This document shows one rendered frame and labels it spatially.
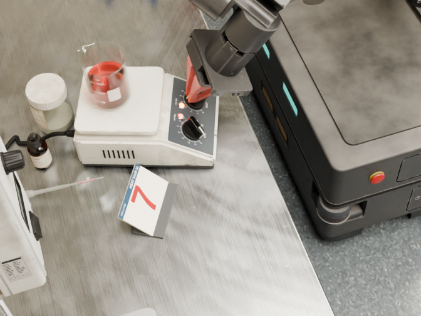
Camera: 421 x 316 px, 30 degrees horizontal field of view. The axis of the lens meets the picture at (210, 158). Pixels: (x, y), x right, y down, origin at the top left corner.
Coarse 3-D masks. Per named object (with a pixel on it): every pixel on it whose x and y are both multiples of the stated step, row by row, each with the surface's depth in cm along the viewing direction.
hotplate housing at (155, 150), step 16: (160, 128) 111; (80, 144) 111; (96, 144) 111; (112, 144) 111; (128, 144) 110; (144, 144) 110; (160, 144) 110; (176, 144) 111; (80, 160) 115; (96, 160) 114; (112, 160) 114; (128, 160) 114; (144, 160) 114; (160, 160) 113; (176, 160) 113; (192, 160) 113; (208, 160) 113
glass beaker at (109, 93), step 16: (80, 48) 107; (96, 48) 108; (112, 48) 108; (80, 64) 106; (96, 80) 105; (112, 80) 106; (128, 80) 109; (96, 96) 108; (112, 96) 108; (128, 96) 111
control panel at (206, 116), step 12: (180, 84) 117; (180, 96) 116; (216, 96) 119; (180, 108) 114; (192, 108) 116; (204, 108) 117; (180, 120) 113; (204, 120) 116; (180, 132) 112; (204, 132) 114; (180, 144) 111; (192, 144) 112; (204, 144) 113
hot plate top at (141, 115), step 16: (144, 80) 114; (160, 80) 114; (80, 96) 113; (144, 96) 112; (160, 96) 112; (80, 112) 111; (96, 112) 111; (112, 112) 111; (128, 112) 111; (144, 112) 111; (160, 112) 111; (80, 128) 110; (96, 128) 109; (112, 128) 109; (128, 128) 109; (144, 128) 109
